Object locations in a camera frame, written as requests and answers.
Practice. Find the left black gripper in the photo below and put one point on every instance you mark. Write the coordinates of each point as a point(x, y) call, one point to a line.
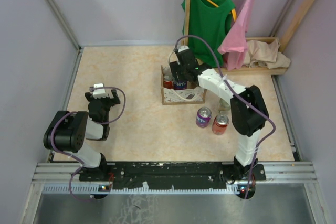
point(113, 100)

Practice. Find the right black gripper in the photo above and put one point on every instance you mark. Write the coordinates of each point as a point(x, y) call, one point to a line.
point(175, 67)

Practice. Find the purple fanta can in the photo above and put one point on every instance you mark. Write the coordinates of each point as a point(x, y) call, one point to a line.
point(179, 85)
point(203, 117)

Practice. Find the red soda can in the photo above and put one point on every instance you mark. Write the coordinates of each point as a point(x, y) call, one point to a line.
point(168, 82)
point(220, 124)

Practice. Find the canvas tote bag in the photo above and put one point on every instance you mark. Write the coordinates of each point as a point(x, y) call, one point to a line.
point(191, 95)

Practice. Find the glass bottle green cap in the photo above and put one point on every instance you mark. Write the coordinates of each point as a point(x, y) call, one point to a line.
point(223, 107)

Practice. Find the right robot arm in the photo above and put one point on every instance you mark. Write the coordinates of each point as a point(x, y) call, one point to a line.
point(248, 110)

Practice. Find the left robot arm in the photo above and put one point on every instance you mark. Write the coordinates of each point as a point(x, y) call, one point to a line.
point(68, 131)

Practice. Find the green tank top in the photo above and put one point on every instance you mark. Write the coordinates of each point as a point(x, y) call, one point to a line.
point(211, 20)

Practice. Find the pink t-shirt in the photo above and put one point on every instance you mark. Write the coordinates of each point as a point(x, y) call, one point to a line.
point(234, 46)

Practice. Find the beige crumpled cloth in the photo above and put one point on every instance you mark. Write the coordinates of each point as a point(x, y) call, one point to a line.
point(263, 54)

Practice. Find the wooden clothes rack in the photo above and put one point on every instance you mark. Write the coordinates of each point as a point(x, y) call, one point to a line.
point(291, 29)

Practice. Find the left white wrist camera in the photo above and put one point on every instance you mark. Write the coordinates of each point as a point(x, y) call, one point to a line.
point(99, 91)

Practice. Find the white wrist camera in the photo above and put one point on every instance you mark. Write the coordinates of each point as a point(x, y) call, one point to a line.
point(180, 49)
point(99, 91)

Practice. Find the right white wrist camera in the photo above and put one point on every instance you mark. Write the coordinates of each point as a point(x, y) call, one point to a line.
point(180, 49)

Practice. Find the black mounting base plate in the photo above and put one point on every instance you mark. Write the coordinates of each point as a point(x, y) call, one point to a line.
point(167, 175)

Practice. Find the grey metal corner frame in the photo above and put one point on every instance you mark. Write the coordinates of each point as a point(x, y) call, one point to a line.
point(60, 17)

